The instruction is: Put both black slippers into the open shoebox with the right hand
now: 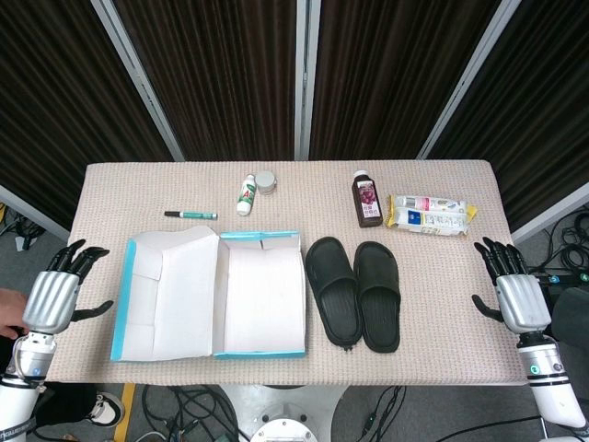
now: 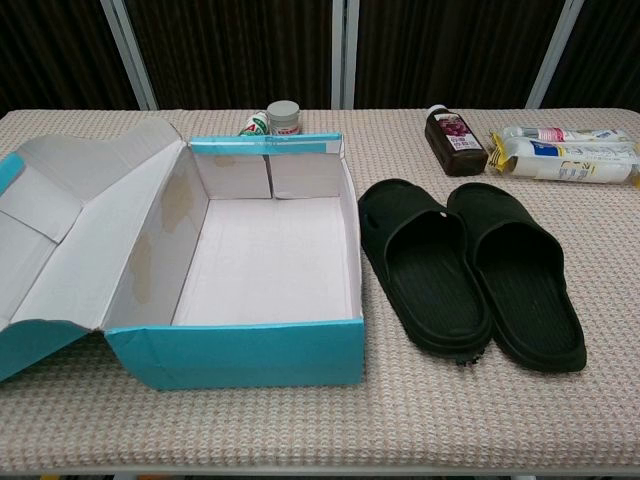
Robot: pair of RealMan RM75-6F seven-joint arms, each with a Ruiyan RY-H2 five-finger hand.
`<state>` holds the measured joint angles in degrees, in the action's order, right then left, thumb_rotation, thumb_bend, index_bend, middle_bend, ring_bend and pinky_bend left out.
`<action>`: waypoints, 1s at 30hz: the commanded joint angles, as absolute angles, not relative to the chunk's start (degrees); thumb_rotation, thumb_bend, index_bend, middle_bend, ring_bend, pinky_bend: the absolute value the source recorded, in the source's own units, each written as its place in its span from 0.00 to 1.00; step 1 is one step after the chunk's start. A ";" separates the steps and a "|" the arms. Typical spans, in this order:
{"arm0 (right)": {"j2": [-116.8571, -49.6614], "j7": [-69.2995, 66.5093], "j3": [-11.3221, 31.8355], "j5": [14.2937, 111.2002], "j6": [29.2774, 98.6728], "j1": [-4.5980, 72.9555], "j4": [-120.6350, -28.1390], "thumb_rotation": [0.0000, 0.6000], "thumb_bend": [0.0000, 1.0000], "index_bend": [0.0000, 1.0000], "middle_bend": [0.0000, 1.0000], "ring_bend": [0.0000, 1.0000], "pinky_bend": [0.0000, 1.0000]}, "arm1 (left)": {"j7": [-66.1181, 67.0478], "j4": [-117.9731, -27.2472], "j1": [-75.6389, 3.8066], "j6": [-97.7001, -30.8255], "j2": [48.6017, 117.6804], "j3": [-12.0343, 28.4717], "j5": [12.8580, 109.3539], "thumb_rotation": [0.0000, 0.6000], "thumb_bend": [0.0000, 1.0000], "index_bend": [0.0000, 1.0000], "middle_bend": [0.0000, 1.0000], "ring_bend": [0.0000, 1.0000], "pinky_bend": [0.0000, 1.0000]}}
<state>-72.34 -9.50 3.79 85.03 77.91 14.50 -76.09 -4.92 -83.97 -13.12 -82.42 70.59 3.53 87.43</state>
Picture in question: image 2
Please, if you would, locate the grey aluminium partition post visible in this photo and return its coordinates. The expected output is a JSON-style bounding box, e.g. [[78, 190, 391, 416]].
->
[[524, 0, 586, 109], [330, 0, 360, 110], [98, 0, 160, 111]]

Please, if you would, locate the dark brown pleated curtain panel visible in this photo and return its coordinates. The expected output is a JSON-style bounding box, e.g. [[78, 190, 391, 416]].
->
[[0, 0, 141, 119], [123, 0, 335, 111], [542, 0, 640, 111], [353, 0, 571, 110]]

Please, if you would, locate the white jar grey lid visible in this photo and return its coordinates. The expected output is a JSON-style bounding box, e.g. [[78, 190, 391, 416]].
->
[[265, 101, 302, 137]]

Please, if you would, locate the black rubber slipper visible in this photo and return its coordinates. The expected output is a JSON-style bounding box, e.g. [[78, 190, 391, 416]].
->
[[446, 182, 587, 372], [357, 177, 494, 366]]

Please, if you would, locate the light blue cardboard shoe box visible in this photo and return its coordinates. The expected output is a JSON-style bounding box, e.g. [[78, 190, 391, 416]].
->
[[0, 117, 365, 392]]

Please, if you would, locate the white yellow-edged plastic package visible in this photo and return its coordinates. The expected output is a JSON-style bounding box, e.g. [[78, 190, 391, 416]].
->
[[487, 125, 640, 189]]

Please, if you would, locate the dark brown juice bottle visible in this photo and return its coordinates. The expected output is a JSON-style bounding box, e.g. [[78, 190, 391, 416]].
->
[[424, 104, 489, 177]]

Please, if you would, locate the beige cloth-covered table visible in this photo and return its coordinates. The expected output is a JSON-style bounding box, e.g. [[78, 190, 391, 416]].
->
[[0, 107, 640, 474]]

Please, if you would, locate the white green drink bottle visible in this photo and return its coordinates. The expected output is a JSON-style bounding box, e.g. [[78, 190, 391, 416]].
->
[[237, 110, 271, 137]]

